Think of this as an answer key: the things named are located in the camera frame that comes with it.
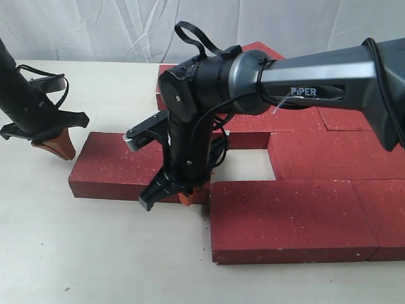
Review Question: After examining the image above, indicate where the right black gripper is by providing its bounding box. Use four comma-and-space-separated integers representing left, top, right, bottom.
139, 113, 226, 211

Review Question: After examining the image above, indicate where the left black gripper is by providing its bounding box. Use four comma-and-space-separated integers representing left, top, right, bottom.
1, 80, 89, 160

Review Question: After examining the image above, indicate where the red brick second row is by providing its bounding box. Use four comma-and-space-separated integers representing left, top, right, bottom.
224, 108, 326, 149
318, 108, 371, 131

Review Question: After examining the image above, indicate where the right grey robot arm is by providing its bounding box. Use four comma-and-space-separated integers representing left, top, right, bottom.
133, 38, 404, 210

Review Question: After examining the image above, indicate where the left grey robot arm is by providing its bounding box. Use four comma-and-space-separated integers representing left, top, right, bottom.
1, 42, 89, 160

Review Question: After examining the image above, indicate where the red brick front row left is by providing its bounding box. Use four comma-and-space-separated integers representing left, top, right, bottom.
209, 180, 379, 265

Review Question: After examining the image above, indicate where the red brick back row left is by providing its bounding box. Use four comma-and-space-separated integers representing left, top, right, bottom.
155, 64, 177, 110

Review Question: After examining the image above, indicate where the red brick third row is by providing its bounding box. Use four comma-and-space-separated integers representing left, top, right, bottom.
268, 131, 404, 180

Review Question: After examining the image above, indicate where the red brick front row right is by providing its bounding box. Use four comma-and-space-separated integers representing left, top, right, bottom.
351, 179, 404, 262

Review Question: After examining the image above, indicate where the white backdrop cloth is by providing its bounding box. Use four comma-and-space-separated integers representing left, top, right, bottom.
1, 1, 404, 63

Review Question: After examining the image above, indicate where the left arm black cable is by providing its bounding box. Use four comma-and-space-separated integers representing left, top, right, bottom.
15, 65, 70, 110

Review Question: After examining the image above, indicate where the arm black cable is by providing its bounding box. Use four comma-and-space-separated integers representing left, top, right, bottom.
174, 20, 243, 60
15, 65, 70, 110

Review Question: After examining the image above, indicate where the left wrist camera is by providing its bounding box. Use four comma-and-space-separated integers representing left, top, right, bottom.
28, 74, 67, 94

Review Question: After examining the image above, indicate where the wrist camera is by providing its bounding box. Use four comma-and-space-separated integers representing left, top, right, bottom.
28, 74, 67, 94
123, 110, 168, 151

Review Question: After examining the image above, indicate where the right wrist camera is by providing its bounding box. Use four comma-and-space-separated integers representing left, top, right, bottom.
123, 110, 168, 151

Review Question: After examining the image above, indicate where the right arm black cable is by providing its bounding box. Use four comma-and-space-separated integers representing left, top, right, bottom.
174, 20, 243, 60

